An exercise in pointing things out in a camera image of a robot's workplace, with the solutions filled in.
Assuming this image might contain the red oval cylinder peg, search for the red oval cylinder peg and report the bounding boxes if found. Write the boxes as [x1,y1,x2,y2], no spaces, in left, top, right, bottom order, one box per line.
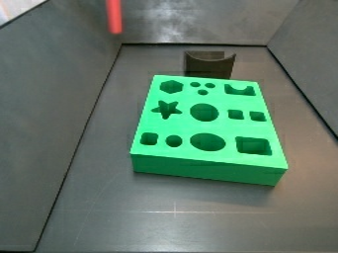
[105,0,123,34]

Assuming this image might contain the green shape sorting board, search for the green shape sorting board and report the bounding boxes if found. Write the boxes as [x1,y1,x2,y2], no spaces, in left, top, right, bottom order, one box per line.
[131,75,287,186]

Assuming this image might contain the black curved peg holder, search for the black curved peg holder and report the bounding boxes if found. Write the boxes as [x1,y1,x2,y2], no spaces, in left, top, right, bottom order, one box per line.
[184,50,236,79]

